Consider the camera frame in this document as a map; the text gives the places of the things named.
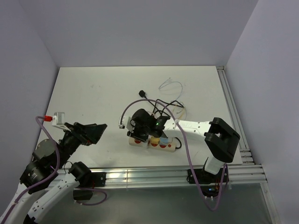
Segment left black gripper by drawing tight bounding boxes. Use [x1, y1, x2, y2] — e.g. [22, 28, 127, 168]
[55, 121, 107, 167]

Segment white charger adapter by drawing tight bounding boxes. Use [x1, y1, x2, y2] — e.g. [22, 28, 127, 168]
[143, 138, 150, 148]

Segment yellow charger plug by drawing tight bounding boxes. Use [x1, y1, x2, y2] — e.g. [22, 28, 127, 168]
[150, 136, 159, 145]

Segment blue charger plug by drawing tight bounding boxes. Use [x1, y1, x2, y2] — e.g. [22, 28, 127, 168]
[159, 138, 169, 145]

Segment light blue charger cable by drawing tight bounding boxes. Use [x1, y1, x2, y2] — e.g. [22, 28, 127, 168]
[157, 77, 184, 98]

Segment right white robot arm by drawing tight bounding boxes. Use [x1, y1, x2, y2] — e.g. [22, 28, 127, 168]
[119, 109, 240, 182]

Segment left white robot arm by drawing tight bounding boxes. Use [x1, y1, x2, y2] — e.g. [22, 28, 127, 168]
[0, 122, 107, 224]

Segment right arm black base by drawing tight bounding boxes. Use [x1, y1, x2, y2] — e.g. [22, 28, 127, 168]
[186, 165, 229, 198]

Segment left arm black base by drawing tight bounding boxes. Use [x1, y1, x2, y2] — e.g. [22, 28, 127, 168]
[73, 172, 107, 206]

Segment beige power strip red sockets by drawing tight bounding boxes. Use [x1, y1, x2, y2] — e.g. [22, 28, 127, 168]
[128, 136, 177, 153]

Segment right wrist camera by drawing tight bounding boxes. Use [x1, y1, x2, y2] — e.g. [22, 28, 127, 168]
[118, 116, 132, 130]

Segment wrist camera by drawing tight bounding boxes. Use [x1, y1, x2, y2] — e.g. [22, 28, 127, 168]
[118, 116, 132, 130]
[44, 112, 69, 131]

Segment black power strip cord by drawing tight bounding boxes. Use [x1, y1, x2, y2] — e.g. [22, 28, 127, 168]
[138, 90, 187, 150]

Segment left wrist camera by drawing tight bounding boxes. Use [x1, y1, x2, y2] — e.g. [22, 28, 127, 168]
[44, 112, 69, 131]

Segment aluminium mounting rail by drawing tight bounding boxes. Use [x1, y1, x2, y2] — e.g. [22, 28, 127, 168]
[23, 164, 268, 191]

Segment right side aluminium rail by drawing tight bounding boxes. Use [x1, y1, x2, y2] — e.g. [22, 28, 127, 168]
[216, 65, 253, 164]

